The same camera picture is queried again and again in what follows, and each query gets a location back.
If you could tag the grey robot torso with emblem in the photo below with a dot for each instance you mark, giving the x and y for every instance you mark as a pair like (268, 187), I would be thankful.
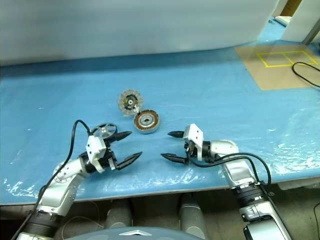
(112, 235)

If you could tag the brown cardboard sheet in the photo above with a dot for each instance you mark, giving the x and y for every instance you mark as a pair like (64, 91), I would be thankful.
(270, 77)

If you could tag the grey metal post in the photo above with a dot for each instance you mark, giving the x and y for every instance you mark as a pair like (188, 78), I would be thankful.
(312, 33)

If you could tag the white foam tray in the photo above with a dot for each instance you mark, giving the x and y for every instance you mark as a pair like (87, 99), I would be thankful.
(282, 20)

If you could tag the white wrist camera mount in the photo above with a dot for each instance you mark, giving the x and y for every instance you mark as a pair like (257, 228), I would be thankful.
(195, 133)
(93, 147)

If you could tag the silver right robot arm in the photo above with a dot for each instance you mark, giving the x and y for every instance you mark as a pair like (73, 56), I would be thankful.
(235, 172)

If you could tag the black silver spoked rotor wheel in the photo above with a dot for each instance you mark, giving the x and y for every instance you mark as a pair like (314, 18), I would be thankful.
(105, 128)

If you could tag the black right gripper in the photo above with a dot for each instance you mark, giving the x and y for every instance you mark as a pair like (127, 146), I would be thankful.
(190, 148)

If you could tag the blue plastic table sheet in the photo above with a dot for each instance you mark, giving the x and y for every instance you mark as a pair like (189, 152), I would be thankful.
(200, 100)

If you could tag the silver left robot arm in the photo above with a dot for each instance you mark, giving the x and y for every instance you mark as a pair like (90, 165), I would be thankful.
(62, 185)

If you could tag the brown cardboard box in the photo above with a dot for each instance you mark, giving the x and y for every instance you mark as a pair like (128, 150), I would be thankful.
(290, 7)

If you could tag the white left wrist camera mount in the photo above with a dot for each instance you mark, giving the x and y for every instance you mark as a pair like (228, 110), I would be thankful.
(93, 147)

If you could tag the white upright panel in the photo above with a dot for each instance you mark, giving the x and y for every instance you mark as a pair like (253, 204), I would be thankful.
(300, 22)

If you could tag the round motor stator disc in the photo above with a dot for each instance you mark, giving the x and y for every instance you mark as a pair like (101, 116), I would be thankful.
(125, 100)

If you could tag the motor stator with copper windings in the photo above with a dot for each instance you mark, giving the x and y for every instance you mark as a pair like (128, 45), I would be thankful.
(146, 121)

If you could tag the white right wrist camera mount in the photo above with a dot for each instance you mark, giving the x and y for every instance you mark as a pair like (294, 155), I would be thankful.
(195, 133)

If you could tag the white foam backdrop board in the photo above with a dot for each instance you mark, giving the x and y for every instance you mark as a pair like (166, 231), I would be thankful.
(125, 25)

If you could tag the grey rounded cylinder shape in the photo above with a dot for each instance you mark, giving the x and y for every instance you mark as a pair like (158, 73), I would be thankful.
(192, 215)
(118, 215)

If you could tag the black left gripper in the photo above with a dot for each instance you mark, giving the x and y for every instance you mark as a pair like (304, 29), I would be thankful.
(111, 162)

